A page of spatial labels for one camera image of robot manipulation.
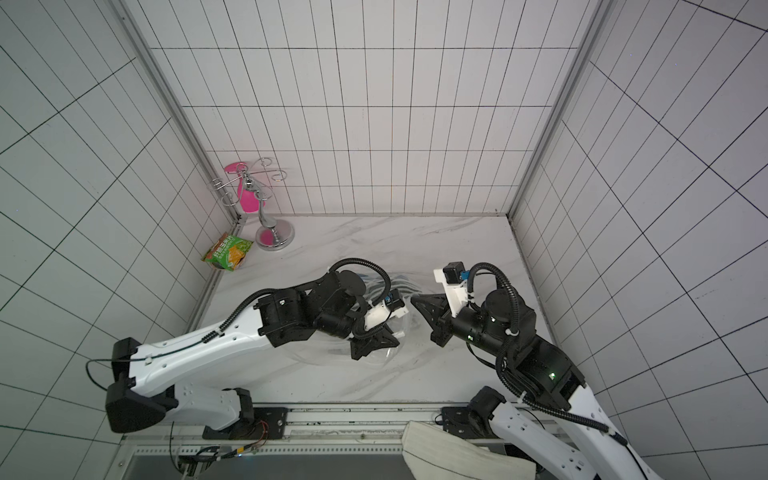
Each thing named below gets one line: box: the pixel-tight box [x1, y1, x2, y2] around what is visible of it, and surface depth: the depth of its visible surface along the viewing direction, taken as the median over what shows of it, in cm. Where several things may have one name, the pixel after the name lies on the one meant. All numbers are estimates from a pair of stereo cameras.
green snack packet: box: [201, 232, 254, 272], surface depth 101 cm
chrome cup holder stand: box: [211, 158, 294, 251], surface depth 105 cm
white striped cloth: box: [401, 421, 537, 480], surface depth 68 cm
